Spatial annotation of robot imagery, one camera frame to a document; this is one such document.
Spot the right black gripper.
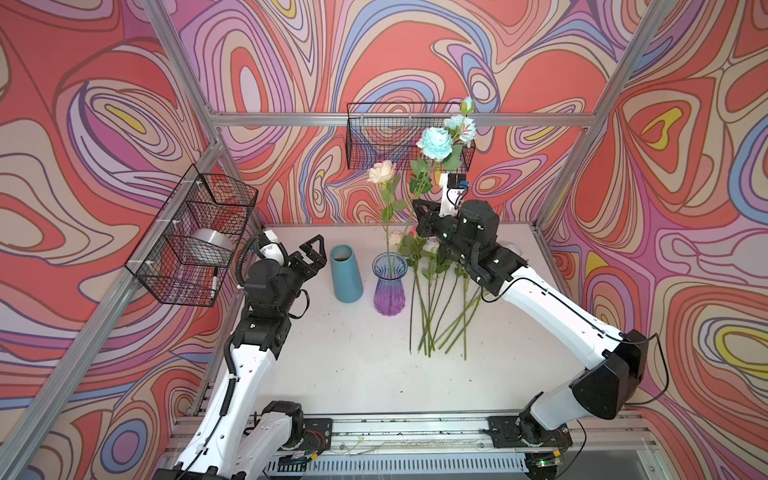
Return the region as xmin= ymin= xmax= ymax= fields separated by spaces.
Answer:
xmin=411 ymin=199 xmax=476 ymax=265

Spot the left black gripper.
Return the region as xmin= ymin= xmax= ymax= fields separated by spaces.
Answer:
xmin=273 ymin=234 xmax=324 ymax=320

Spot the white blue rose stem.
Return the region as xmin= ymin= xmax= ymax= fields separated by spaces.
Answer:
xmin=439 ymin=273 xmax=485 ymax=361

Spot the purple blue glass vase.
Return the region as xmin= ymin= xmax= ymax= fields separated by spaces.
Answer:
xmin=372 ymin=252 xmax=408 ymax=317

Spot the teal peony flower stem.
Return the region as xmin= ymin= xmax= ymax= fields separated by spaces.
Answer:
xmin=409 ymin=96 xmax=477 ymax=216

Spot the cream pink rose stem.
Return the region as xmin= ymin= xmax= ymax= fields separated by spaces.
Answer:
xmin=368 ymin=160 xmax=407 ymax=279

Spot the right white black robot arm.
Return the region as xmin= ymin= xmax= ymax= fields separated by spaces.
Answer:
xmin=412 ymin=200 xmax=649 ymax=447

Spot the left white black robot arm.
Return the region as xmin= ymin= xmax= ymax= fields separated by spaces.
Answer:
xmin=153 ymin=230 xmax=327 ymax=479

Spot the teal ceramic cylinder vase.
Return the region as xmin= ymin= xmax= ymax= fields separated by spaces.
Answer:
xmin=330 ymin=245 xmax=363 ymax=304

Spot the small white pink rose spray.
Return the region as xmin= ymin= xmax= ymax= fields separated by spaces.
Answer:
xmin=388 ymin=228 xmax=435 ymax=353

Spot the pink rosebud spray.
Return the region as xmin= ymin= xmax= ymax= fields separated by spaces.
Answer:
xmin=422 ymin=240 xmax=470 ymax=357

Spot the silver tape roll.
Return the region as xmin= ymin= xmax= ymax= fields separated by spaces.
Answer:
xmin=192 ymin=228 xmax=234 ymax=251

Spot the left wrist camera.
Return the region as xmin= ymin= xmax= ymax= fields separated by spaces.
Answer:
xmin=257 ymin=229 xmax=280 ymax=248

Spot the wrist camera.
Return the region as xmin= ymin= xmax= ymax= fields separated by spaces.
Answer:
xmin=257 ymin=229 xmax=280 ymax=248
xmin=447 ymin=173 xmax=469 ymax=190

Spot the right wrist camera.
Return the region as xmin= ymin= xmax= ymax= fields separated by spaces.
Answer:
xmin=447 ymin=173 xmax=469 ymax=190

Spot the black wire basket back wall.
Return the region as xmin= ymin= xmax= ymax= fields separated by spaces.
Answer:
xmin=345 ymin=100 xmax=461 ymax=172

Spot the black wire basket wall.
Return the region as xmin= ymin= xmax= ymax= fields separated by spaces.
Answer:
xmin=125 ymin=165 xmax=258 ymax=307
xmin=345 ymin=100 xmax=461 ymax=172

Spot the black wire basket left wall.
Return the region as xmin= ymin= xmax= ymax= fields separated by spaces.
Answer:
xmin=125 ymin=165 xmax=258 ymax=307

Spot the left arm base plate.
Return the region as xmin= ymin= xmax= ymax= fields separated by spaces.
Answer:
xmin=277 ymin=417 xmax=333 ymax=456

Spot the aluminium front rail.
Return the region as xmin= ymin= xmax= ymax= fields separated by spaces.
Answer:
xmin=323 ymin=411 xmax=660 ymax=456

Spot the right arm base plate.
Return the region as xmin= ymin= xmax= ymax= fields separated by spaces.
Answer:
xmin=485 ymin=416 xmax=573 ymax=450

